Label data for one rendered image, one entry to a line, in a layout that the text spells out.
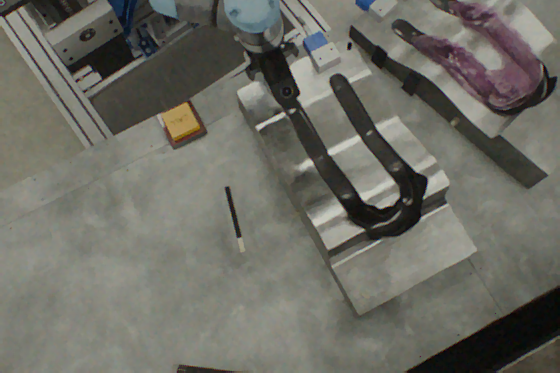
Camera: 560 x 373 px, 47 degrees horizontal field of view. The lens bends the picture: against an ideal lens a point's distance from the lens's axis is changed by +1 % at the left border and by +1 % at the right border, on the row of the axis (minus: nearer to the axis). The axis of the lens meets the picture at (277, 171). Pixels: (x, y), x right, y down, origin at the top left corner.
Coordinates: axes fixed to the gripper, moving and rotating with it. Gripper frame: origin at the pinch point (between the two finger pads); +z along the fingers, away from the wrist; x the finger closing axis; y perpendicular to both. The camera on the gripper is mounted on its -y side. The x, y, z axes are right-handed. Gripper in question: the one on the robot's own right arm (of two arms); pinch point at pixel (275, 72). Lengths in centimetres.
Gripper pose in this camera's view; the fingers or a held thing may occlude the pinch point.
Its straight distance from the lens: 126.6
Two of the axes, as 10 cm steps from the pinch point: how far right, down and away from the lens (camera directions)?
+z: 0.7, 0.9, 9.9
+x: -8.8, 4.8, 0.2
